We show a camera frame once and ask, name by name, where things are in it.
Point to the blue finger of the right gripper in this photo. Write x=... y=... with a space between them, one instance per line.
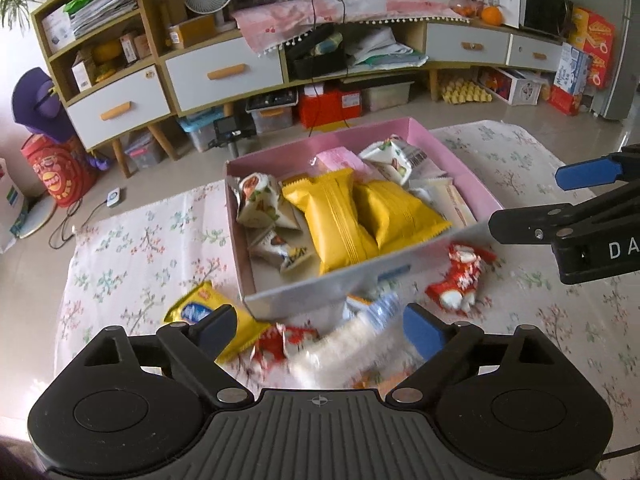
x=594 y=172

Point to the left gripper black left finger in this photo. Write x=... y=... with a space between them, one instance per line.
x=192 y=351

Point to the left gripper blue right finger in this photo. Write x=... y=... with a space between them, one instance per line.
x=451 y=353

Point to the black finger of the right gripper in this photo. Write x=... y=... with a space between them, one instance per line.
x=535 y=222

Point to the yellow blue biscuit packet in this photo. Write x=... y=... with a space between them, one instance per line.
x=221 y=330

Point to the red white snack packet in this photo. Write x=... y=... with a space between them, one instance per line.
x=457 y=291

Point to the clear white rice cracker pack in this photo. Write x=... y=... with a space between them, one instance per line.
x=366 y=348

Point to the pale yellow cracker packet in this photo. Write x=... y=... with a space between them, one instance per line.
x=442 y=195

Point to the gold snack packet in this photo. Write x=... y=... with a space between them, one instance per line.
x=331 y=215
x=395 y=218

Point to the white patterned snack packet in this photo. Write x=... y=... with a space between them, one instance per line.
x=261 y=204

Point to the orange white snack packet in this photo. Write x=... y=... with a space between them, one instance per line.
x=370 y=384

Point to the red floral snack packet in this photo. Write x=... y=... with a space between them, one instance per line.
x=279 y=343

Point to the white barcode snack packet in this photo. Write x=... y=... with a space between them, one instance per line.
x=399 y=161

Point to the yellow egg tray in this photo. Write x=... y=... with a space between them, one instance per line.
x=456 y=89

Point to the pink cardboard box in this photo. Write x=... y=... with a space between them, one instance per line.
x=279 y=268

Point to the orange fruit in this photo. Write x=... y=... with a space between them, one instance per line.
x=492 y=15

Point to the red cartoon bag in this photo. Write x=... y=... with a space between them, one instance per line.
x=63 y=168

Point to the white shopping bag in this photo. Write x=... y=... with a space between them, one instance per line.
x=13 y=209

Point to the red gift box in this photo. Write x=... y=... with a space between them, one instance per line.
x=329 y=107

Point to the wooden cabinet with drawers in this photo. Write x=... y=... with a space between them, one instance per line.
x=222 y=69

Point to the purple hat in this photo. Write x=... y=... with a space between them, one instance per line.
x=36 y=106

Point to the pink cloth cover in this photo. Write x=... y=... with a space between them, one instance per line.
x=276 y=25

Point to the black handheld camera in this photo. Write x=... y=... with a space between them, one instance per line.
x=229 y=131

